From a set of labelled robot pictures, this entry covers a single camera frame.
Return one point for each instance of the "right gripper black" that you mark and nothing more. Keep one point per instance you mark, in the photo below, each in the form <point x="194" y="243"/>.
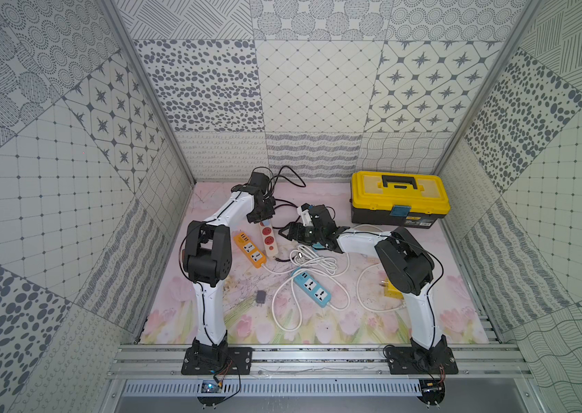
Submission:
<point x="292" y="234"/>

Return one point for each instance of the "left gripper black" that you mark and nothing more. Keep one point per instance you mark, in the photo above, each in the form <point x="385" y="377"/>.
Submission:
<point x="261" y="207"/>

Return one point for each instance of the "orange power strip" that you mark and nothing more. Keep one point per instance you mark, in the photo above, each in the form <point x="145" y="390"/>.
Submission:
<point x="247" y="246"/>

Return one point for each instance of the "blue power strip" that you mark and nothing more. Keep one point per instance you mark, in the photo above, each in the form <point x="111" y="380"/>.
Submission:
<point x="312" y="288"/>

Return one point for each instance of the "dark grey plug adapter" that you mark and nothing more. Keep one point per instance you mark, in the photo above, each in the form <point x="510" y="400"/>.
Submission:
<point x="260" y="297"/>

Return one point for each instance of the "yellow plug adapter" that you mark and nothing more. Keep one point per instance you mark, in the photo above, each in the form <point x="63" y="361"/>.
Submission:
<point x="390" y="291"/>

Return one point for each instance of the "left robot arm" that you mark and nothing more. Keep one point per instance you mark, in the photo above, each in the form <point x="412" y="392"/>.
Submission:
<point x="206" y="254"/>

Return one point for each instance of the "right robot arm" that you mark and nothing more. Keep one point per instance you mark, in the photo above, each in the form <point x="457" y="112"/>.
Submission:
<point x="408" y="266"/>

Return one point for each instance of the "yellow black toolbox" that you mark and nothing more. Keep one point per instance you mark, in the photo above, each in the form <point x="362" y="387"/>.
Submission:
<point x="384" y="198"/>

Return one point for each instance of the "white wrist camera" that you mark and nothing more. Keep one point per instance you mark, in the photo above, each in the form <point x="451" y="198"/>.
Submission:
<point x="304" y="213"/>

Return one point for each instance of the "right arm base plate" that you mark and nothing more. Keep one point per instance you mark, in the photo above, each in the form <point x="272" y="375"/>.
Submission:
<point x="408" y="361"/>

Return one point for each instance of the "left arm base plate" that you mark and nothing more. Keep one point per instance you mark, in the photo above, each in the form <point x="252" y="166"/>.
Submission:
<point x="208" y="360"/>

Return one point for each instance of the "aluminium rail frame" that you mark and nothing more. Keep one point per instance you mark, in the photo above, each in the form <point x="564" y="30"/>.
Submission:
<point x="475" y="361"/>

